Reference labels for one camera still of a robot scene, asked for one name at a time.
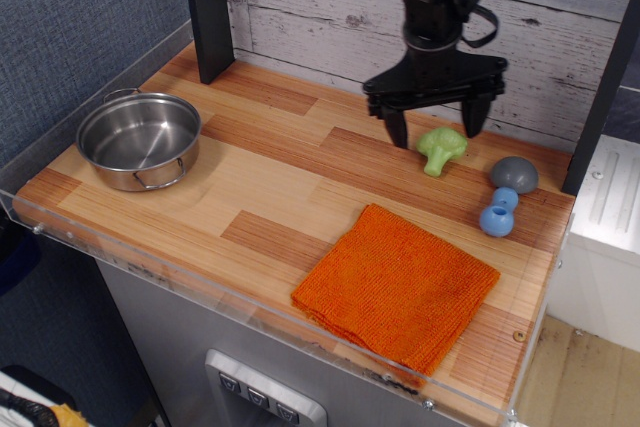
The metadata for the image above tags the green toy broccoli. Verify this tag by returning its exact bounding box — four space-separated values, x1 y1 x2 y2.
416 127 468 177

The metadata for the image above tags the stainless steel pot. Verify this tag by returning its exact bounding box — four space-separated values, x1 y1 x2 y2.
76 88 202 192

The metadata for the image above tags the blue dumbbell-shaped toy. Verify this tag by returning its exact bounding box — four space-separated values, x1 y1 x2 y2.
479 187 519 237

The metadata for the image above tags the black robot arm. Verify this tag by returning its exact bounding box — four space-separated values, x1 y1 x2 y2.
363 0 508 148

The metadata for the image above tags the dark grey right post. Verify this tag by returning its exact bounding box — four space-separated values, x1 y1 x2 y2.
561 0 639 196

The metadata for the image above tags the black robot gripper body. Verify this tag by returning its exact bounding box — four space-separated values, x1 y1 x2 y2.
363 47 508 118

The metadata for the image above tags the yellow object at bottom-left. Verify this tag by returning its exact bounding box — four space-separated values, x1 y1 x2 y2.
50 404 90 427

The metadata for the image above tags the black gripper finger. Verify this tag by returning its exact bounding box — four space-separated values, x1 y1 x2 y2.
383 109 408 149
461 94 495 138

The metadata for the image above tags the clear acrylic edge guard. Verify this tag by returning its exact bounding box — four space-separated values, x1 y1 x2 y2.
2 171 574 426

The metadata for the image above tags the white ridged side unit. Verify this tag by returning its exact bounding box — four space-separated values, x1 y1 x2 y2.
547 135 639 351

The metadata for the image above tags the grey toy cabinet front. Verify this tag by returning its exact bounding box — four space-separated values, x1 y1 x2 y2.
98 262 469 426

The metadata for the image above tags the silver dispenser button panel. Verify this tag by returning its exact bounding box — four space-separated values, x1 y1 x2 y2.
205 349 328 426

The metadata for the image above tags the grey half-dome toy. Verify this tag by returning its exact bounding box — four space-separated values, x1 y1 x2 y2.
489 156 539 194

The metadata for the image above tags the orange knitted towel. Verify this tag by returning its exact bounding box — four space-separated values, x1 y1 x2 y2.
291 204 500 376

